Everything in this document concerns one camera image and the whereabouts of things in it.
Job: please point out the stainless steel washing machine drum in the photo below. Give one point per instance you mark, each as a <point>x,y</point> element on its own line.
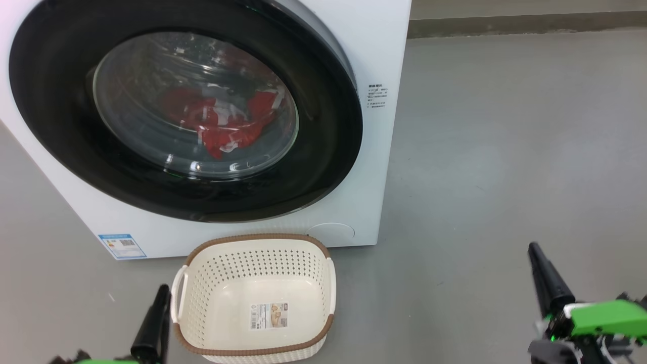
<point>167,60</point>

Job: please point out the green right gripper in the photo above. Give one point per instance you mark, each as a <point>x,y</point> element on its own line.
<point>606,317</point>

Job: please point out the white front-load washing machine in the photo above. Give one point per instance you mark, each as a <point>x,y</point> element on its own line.
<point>376,45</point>

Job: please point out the blue energy label sticker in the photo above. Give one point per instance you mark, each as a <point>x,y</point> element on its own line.
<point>121,246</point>

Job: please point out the round white filter cover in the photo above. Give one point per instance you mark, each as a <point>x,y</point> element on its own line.
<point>331,232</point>

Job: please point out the round black glass washer door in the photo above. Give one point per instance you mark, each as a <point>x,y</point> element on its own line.
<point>50,101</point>

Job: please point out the cream laundry basket brown rim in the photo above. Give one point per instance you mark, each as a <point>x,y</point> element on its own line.
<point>227,303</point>

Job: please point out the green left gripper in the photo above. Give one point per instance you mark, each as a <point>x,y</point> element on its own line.
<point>101,361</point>

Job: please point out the printed product label sticker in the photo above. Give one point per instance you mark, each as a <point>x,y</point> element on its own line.
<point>268,316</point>

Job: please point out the red and white garment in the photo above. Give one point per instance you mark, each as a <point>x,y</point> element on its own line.
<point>237,132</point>

